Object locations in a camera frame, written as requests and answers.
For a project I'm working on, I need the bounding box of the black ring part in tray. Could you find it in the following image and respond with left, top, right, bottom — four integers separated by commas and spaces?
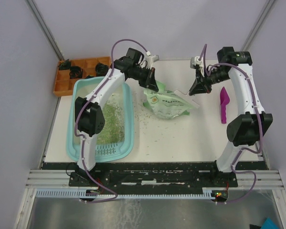
69, 66, 83, 79

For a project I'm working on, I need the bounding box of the magenta plastic litter scoop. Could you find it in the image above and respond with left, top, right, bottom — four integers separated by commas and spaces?
220, 87, 230, 124

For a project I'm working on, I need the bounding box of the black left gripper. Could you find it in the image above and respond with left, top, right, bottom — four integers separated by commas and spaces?
130, 66, 159, 93

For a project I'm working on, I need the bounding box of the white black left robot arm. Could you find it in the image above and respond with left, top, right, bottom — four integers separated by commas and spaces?
74, 48, 159, 186

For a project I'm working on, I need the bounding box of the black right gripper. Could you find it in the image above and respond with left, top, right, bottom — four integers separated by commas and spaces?
189, 66, 230, 94

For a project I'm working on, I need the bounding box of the green cat litter bag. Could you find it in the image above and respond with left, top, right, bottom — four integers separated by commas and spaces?
143, 81, 194, 119

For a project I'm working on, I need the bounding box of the blue object bottom corner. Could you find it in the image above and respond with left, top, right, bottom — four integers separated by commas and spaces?
260, 218, 279, 229

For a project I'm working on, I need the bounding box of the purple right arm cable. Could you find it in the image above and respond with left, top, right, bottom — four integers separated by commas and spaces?
200, 43, 264, 205

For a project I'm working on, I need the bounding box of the black round part in tray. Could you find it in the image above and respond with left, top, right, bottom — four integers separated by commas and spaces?
95, 62, 109, 77

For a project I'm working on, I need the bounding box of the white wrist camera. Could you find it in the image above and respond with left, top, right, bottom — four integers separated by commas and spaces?
190, 56, 204, 75
145, 51, 160, 69

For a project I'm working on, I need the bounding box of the aluminium frame rail left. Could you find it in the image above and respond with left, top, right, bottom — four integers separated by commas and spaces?
25, 0, 64, 61

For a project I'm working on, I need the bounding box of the white plastic clip tool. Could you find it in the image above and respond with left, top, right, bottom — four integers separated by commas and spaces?
174, 90, 200, 108

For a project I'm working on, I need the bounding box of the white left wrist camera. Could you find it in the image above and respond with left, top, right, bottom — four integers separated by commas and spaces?
145, 51, 160, 69

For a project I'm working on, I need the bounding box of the teal plastic litter box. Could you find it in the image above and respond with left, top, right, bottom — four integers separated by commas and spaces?
66, 77, 134, 162

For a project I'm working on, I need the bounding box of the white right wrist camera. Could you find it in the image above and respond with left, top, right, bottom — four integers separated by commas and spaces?
190, 56, 204, 75

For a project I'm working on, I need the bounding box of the white slotted cable duct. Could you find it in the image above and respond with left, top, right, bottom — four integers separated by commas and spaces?
36, 187, 214, 199

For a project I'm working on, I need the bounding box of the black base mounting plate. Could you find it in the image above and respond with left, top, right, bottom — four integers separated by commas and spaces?
69, 162, 238, 192

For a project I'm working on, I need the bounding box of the orange compartment tray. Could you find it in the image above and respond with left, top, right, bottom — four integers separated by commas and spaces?
53, 56, 111, 97

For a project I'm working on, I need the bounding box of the green litter granules pile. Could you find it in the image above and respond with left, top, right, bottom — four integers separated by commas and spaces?
97, 103, 124, 145

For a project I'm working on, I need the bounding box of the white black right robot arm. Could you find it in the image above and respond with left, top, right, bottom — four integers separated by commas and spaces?
189, 47, 273, 187

